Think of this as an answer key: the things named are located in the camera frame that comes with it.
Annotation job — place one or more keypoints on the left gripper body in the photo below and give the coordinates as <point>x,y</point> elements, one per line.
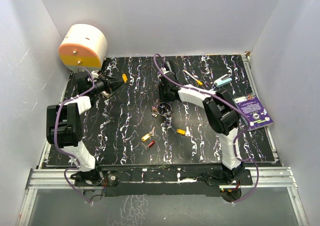
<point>102,85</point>

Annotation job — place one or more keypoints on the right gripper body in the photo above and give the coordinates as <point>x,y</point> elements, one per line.
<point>164,95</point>

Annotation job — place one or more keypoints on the metal keyring with keys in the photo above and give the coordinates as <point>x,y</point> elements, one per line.
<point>160,109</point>

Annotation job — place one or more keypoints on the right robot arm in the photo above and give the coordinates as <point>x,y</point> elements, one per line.
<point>220,112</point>

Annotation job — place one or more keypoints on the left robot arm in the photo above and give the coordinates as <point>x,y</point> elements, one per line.
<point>64,128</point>

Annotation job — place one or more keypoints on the small white card box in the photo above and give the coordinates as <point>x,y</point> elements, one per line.
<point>107,95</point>

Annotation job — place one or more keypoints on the black folding tool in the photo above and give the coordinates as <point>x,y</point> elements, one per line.
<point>169,66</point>

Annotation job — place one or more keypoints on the white pen yellow cap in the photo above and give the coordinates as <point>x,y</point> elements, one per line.
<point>193,77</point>

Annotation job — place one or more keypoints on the round pastel drawer box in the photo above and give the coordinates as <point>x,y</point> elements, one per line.
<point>83,46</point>

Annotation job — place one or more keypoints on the red headed key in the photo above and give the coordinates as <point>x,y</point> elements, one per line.
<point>148,145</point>

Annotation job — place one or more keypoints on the purple booklet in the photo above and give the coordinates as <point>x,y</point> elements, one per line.
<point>253,109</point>

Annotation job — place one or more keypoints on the black base bar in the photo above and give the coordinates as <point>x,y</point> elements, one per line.
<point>212,180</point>

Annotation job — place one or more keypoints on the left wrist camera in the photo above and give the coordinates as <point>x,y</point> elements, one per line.
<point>95,74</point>

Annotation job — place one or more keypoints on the aluminium frame rail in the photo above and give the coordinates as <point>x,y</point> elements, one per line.
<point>267,177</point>

